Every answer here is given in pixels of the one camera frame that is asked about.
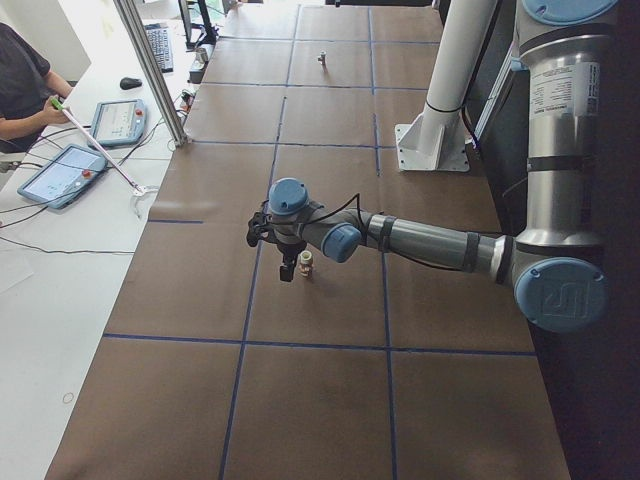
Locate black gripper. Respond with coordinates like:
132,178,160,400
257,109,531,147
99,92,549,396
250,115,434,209
277,242,302,282

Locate brass PPR valve white ends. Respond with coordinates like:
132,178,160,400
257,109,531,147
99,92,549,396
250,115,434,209
299,250,313,278

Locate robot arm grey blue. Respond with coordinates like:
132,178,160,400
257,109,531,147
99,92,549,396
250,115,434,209
247,1,618,333

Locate brown paper table mat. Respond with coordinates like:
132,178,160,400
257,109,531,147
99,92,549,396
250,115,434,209
43,3,572,480

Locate far teach pendant tablet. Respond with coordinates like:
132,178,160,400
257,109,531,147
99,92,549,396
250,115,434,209
90,99,147,148

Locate teach pendant tablet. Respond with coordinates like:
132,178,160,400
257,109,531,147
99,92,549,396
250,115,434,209
17,145,107,210
90,99,147,148

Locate near teach pendant tablet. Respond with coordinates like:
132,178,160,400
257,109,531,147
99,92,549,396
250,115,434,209
17,145,107,210

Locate black monitor stand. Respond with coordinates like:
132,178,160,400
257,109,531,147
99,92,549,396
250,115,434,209
178,0,218,51

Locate black computer mouse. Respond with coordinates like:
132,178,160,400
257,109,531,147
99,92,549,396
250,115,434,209
119,77,142,90

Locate black keyboard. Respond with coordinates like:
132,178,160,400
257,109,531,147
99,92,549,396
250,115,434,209
144,23,174,73

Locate seated person dark shirt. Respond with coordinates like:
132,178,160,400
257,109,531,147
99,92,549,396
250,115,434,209
1,24,73,153

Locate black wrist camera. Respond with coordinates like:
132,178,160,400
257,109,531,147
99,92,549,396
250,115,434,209
246,211,276,248

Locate white reach stick green handle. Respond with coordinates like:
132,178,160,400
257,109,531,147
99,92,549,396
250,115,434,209
50,97,157,196

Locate aluminium profile post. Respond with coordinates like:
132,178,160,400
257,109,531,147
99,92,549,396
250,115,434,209
113,0,188,147

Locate black cable on table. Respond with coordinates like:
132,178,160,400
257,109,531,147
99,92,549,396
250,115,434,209
0,234,136,257

